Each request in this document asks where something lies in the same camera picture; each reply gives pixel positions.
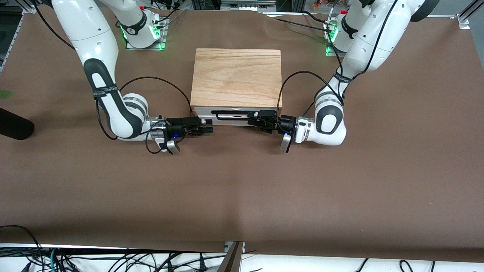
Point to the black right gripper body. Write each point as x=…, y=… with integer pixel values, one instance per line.
x=176, y=124

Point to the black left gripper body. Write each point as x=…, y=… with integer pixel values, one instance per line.
x=286, y=123

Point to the white wooden drawer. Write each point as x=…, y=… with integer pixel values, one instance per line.
x=204, y=110
x=227, y=124

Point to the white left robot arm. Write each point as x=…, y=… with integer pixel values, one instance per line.
x=378, y=41

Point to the brown table cover sheet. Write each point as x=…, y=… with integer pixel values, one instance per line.
x=242, y=181

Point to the grey metal equipment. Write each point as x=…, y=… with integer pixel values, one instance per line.
x=247, y=5

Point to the dark equipment box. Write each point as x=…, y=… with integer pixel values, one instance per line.
x=206, y=4

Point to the black rounded cylinder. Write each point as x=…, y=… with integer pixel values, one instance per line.
x=17, y=126

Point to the grey metal table bracket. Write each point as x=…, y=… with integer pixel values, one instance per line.
x=232, y=260

